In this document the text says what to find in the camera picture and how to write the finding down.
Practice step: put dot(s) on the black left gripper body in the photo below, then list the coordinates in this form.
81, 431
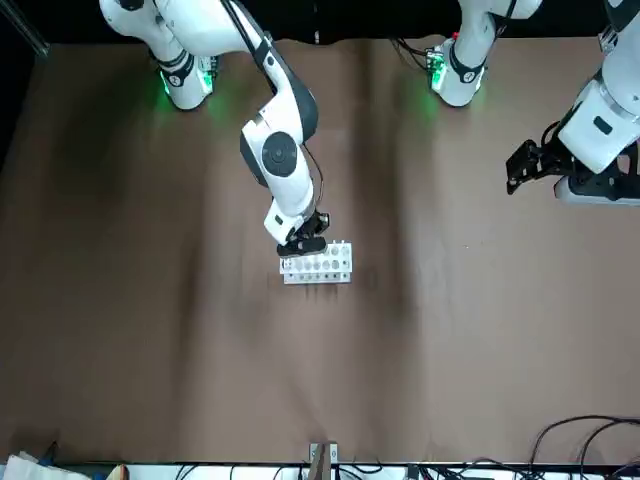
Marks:
600, 187

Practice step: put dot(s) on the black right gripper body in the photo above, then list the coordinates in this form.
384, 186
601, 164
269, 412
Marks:
312, 225

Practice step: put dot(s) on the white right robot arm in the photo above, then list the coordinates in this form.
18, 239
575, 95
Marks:
290, 190

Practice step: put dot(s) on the white test tube rack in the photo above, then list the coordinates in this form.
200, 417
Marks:
335, 272

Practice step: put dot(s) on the cream printed cardboard box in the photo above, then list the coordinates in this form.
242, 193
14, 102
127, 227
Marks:
25, 467

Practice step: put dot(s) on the aluminium frame post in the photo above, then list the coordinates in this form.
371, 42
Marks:
322, 462
42, 47

